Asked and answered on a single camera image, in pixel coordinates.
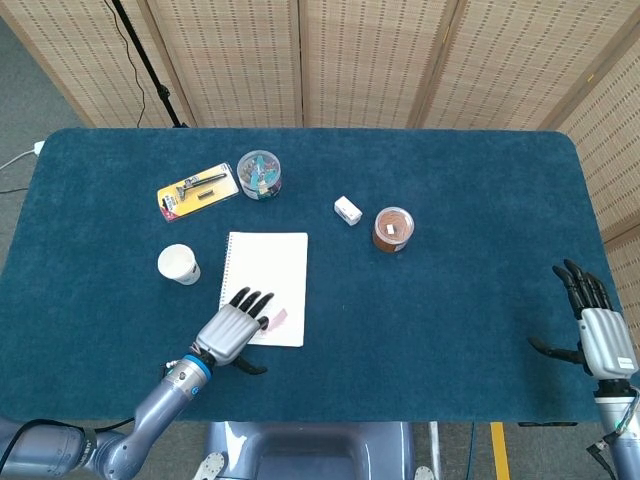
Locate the white spiral notebook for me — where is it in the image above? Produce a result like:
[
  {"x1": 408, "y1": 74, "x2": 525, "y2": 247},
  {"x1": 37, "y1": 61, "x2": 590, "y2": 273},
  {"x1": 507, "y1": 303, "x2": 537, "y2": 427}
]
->
[{"x1": 218, "y1": 231, "x2": 310, "y2": 349}]

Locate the blue-grey robot torso base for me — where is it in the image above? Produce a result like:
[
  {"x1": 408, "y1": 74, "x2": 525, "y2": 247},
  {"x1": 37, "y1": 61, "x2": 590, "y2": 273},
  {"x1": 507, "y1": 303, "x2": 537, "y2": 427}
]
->
[{"x1": 192, "y1": 421, "x2": 441, "y2": 480}]

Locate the white power plug with cable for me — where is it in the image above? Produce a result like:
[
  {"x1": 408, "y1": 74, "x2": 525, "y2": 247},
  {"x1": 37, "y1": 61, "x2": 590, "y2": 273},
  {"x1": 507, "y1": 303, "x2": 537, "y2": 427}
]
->
[{"x1": 0, "y1": 141, "x2": 46, "y2": 171}]

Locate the razor in yellow blister pack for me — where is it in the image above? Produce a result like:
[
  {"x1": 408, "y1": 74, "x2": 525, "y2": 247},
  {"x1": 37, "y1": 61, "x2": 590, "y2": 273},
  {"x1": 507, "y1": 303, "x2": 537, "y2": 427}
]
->
[{"x1": 156, "y1": 160, "x2": 240, "y2": 224}]

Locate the yellow floor tape strip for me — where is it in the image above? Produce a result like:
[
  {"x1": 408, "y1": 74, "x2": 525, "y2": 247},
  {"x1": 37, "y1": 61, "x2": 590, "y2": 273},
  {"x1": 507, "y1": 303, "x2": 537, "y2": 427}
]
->
[{"x1": 489, "y1": 422, "x2": 511, "y2": 480}]

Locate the thin black hanging cable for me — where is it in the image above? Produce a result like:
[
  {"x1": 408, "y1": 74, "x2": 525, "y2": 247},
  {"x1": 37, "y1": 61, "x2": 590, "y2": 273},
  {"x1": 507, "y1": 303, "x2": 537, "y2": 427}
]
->
[{"x1": 103, "y1": 0, "x2": 147, "y2": 127}]

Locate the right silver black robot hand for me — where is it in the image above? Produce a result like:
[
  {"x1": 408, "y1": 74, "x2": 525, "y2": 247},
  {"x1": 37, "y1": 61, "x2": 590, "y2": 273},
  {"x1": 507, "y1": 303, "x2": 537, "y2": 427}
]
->
[{"x1": 528, "y1": 258, "x2": 639, "y2": 384}]

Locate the dark blue table cloth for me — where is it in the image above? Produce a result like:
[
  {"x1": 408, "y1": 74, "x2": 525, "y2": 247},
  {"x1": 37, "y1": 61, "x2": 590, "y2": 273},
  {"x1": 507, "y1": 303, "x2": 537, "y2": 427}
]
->
[{"x1": 0, "y1": 127, "x2": 640, "y2": 424}]

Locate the paper cup with blue flowers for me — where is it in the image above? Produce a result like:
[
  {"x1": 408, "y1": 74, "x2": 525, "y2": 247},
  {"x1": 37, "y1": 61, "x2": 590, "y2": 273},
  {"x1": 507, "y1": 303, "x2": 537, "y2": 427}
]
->
[{"x1": 156, "y1": 243, "x2": 202, "y2": 287}]

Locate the clear jar of rubber bands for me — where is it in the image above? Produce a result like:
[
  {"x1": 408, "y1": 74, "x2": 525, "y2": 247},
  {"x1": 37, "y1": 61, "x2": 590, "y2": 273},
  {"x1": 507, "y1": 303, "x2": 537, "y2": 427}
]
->
[{"x1": 371, "y1": 205, "x2": 416, "y2": 254}]

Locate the small white staple box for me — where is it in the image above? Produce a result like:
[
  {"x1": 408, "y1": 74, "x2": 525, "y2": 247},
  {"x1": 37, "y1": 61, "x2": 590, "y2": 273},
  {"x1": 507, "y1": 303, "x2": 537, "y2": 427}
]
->
[{"x1": 333, "y1": 195, "x2": 364, "y2": 229}]

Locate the black tripod stand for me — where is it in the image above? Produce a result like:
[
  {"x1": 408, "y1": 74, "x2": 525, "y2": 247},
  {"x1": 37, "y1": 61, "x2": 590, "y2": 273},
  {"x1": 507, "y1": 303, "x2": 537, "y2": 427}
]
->
[{"x1": 110, "y1": 0, "x2": 191, "y2": 129}]

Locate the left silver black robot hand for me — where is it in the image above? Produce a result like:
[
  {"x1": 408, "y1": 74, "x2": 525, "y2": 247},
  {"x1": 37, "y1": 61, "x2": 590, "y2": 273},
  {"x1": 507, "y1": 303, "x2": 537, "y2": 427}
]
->
[{"x1": 193, "y1": 286, "x2": 276, "y2": 375}]

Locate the clear jar of binder clips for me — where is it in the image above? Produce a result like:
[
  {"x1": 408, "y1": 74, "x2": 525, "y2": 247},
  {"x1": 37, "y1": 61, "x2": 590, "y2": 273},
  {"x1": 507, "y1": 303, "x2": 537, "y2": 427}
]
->
[{"x1": 236, "y1": 150, "x2": 283, "y2": 202}]

